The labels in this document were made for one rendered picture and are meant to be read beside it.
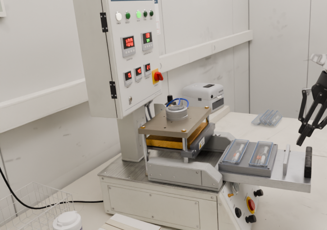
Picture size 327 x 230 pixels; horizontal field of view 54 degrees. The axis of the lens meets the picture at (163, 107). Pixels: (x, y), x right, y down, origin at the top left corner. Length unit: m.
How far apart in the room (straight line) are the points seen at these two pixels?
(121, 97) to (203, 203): 0.44
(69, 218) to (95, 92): 0.41
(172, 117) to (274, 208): 0.51
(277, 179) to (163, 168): 0.36
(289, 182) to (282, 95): 2.64
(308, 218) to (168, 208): 0.49
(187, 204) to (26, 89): 0.78
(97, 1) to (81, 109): 0.69
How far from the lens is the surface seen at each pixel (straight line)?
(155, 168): 1.10
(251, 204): 1.23
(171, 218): 1.17
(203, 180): 1.05
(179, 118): 1.13
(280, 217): 1.27
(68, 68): 1.53
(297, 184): 1.05
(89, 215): 1.35
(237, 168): 1.07
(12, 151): 1.41
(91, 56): 1.09
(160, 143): 1.12
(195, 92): 2.18
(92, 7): 1.06
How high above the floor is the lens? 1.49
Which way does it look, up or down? 17 degrees down
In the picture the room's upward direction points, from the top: 5 degrees counter-clockwise
